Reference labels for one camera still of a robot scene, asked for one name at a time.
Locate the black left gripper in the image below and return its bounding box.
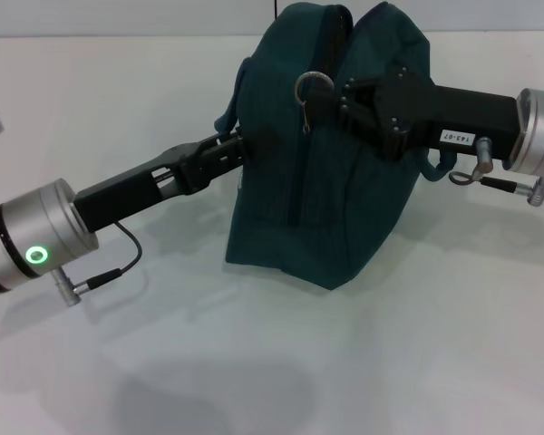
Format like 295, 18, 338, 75
73, 128, 256, 236

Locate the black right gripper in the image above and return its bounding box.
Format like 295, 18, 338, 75
336, 66, 522, 163

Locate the silver zipper pull ring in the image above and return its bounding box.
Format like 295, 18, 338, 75
294, 71, 336, 136

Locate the teal insulated lunch bag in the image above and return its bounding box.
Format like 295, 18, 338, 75
215, 1, 460, 291

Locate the dark right gripper cable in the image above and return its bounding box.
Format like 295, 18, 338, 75
448, 137, 494, 187

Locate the dark gripper cable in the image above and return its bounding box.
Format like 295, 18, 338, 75
114, 220, 143, 276
448, 137, 494, 187

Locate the dark left gripper cable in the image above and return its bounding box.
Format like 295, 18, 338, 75
114, 220, 143, 276

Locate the silver black right cable plug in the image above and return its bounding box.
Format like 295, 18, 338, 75
479, 175, 544, 208

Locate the silver black cable plug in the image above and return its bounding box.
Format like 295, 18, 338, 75
54, 266, 122, 308
479, 175, 544, 208

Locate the silver black left cable plug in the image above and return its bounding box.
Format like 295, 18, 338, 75
54, 266, 122, 308

